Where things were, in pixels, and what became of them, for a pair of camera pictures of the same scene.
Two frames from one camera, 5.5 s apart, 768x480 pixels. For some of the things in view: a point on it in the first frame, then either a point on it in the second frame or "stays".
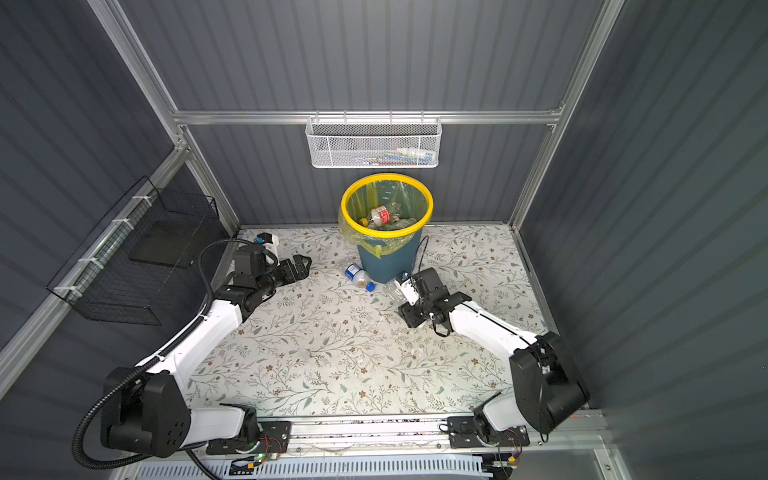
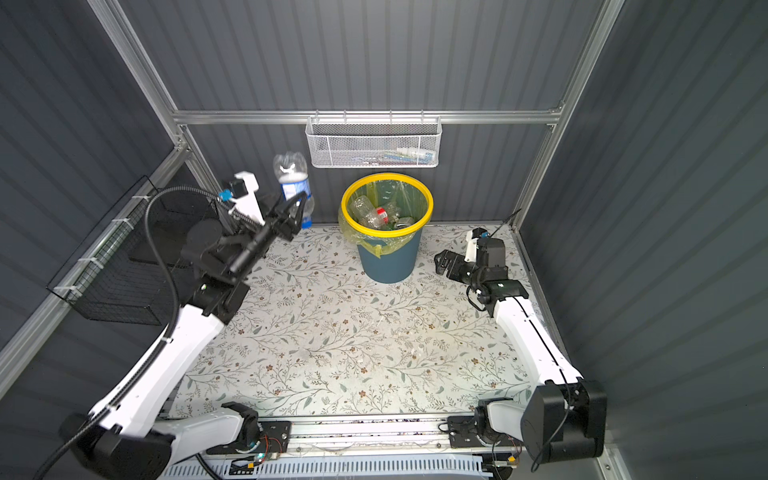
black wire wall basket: x=130 y=269 stays
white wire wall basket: x=373 y=142 stays
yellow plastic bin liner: x=367 y=196 stays
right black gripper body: x=417 y=312 to x=461 y=270
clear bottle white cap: x=395 y=292 to x=362 y=208
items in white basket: x=402 y=156 stays
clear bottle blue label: x=359 y=277 to x=292 y=169
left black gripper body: x=284 y=275 to x=283 y=230
